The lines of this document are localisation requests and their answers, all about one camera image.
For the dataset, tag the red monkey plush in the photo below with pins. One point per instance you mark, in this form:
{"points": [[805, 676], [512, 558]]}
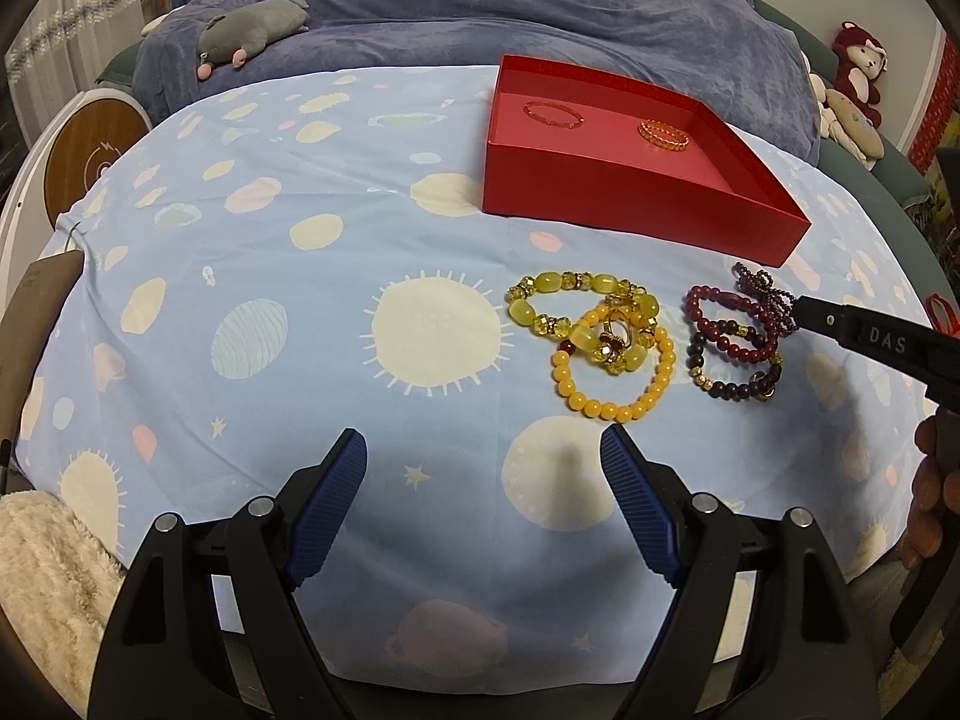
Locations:
{"points": [[851, 67]]}

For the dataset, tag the small white plush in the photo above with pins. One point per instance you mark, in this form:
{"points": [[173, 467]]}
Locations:
{"points": [[819, 101]]}

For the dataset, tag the person's right hand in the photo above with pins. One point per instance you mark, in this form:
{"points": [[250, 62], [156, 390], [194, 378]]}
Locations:
{"points": [[926, 487]]}

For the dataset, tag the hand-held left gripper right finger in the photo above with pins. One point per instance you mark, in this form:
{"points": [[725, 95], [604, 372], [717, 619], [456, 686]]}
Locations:
{"points": [[637, 510]]}

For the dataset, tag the grey plush toy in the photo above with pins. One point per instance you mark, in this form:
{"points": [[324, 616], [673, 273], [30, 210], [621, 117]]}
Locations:
{"points": [[255, 26]]}

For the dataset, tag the rose gold bangle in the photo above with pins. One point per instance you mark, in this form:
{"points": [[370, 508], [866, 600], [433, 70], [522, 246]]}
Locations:
{"points": [[578, 118]]}

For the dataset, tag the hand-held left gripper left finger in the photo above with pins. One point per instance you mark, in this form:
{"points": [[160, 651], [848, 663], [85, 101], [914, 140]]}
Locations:
{"points": [[330, 510]]}

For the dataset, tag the red bag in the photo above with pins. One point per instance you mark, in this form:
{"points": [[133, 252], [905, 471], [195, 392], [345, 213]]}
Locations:
{"points": [[943, 311]]}

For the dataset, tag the light blue planet-print cloth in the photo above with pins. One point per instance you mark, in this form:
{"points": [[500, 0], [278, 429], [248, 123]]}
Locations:
{"points": [[300, 390]]}

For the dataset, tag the red jewelry box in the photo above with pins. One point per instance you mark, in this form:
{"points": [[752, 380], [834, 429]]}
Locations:
{"points": [[570, 187]]}

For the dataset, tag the white sheer curtain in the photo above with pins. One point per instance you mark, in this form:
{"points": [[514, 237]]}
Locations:
{"points": [[67, 45]]}

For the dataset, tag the red wall banner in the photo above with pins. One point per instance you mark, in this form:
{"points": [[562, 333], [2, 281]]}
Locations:
{"points": [[934, 105]]}

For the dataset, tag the round white wood-faced device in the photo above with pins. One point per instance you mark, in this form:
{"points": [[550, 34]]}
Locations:
{"points": [[97, 150]]}

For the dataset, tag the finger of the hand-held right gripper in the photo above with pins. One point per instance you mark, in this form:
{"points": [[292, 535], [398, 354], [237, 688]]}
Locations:
{"points": [[877, 334]]}

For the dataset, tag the green sofa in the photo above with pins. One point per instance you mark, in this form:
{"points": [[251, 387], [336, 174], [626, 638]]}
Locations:
{"points": [[900, 180]]}

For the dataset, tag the white fleece blanket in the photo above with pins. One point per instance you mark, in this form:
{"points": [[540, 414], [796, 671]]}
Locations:
{"points": [[52, 585]]}

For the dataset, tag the cookie-shaped cushion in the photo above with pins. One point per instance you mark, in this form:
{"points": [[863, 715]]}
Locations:
{"points": [[855, 124]]}

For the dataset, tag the blue plush blanket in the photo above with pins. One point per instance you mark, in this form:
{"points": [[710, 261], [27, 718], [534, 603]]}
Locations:
{"points": [[600, 7]]}

